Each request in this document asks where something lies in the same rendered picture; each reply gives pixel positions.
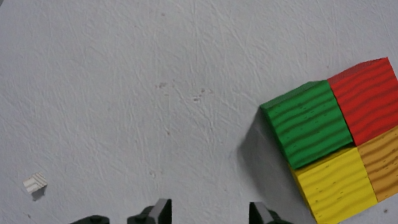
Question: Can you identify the dark green cube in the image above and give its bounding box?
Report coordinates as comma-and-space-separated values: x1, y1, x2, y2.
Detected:
260, 80, 353, 170

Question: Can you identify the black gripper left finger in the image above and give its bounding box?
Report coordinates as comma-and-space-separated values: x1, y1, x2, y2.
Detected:
70, 198, 172, 224

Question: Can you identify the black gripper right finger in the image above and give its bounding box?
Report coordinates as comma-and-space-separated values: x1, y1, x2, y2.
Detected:
248, 202, 293, 224

